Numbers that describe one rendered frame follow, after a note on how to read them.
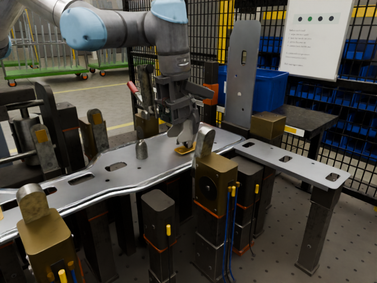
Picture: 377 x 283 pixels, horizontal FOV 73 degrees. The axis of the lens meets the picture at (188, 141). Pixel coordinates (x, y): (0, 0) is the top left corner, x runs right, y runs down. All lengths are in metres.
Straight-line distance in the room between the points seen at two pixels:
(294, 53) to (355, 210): 0.63
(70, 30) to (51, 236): 0.35
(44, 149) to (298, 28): 0.93
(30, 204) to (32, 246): 0.06
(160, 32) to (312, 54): 0.64
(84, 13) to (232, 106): 0.58
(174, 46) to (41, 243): 0.44
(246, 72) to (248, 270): 0.60
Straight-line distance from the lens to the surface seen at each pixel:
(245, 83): 0.88
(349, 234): 1.03
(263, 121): 0.83
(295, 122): 0.92
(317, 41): 1.07
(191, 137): 0.68
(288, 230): 0.96
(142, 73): 0.82
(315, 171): 0.70
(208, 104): 1.04
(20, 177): 0.79
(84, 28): 0.53
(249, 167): 0.70
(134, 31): 0.62
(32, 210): 0.47
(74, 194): 0.60
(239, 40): 0.89
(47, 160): 0.74
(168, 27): 0.58
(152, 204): 0.54
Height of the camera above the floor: 1.32
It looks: 24 degrees down
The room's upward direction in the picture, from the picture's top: straight up
